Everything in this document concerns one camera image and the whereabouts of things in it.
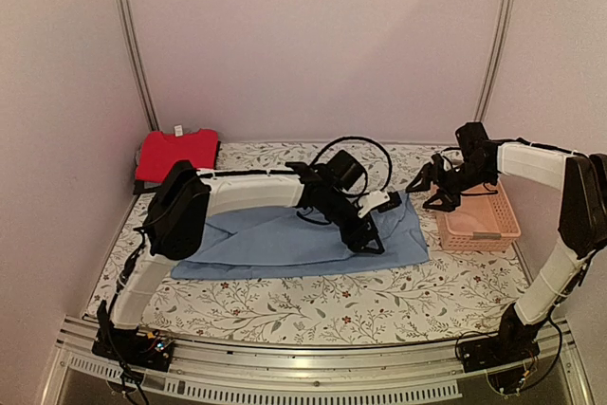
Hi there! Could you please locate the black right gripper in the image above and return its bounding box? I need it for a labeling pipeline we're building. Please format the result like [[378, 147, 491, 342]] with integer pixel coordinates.
[[407, 160, 495, 212]]

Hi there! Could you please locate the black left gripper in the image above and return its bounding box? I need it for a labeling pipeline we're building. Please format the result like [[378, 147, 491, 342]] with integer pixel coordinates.
[[320, 188, 384, 253]]

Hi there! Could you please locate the light blue shirt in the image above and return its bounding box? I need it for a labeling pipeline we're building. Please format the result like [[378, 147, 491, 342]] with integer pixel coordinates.
[[171, 191, 430, 281]]

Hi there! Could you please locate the red t-shirt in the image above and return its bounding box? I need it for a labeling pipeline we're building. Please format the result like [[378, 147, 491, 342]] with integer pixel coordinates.
[[135, 129, 220, 183]]

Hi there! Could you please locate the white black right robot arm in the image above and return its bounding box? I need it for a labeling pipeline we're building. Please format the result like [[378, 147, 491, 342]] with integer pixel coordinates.
[[406, 121, 606, 363]]

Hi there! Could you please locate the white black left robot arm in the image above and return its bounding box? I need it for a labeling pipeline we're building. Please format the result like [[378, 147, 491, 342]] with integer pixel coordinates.
[[96, 150, 401, 361]]

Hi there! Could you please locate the pink perforated plastic basket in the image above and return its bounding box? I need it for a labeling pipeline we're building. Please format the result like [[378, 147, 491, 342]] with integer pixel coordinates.
[[434, 182, 521, 251]]

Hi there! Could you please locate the floral patterned tablecloth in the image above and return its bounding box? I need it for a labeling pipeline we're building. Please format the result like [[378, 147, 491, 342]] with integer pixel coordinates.
[[92, 139, 540, 345]]

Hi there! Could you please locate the aluminium front rail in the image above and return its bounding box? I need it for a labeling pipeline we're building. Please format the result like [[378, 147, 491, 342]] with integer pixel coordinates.
[[42, 317, 595, 404]]

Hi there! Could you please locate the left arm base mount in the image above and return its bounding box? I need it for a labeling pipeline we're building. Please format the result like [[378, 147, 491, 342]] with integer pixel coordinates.
[[92, 324, 175, 372]]

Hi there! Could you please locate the aluminium frame post right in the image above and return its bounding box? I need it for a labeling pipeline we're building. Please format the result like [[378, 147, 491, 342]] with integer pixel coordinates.
[[473, 0, 515, 122]]

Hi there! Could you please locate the aluminium frame post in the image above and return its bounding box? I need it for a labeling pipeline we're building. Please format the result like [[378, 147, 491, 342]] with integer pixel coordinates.
[[473, 0, 515, 122], [116, 0, 160, 131]]

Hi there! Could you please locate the aluminium frame post left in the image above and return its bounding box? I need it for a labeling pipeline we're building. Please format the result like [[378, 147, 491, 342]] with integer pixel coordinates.
[[116, 0, 160, 131]]

